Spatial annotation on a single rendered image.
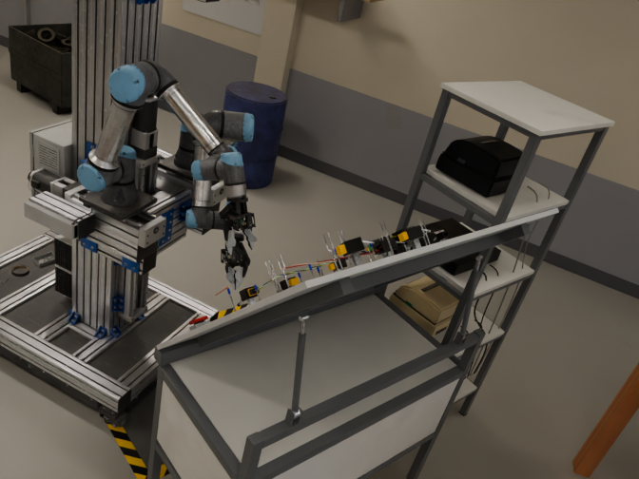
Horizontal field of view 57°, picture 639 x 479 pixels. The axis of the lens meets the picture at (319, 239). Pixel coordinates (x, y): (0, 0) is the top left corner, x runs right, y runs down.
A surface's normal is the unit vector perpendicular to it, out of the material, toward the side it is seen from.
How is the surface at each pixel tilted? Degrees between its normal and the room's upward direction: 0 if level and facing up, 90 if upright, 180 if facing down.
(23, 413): 0
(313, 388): 0
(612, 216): 90
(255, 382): 0
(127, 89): 83
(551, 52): 90
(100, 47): 90
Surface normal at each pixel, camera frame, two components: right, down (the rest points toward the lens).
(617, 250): -0.41, 0.40
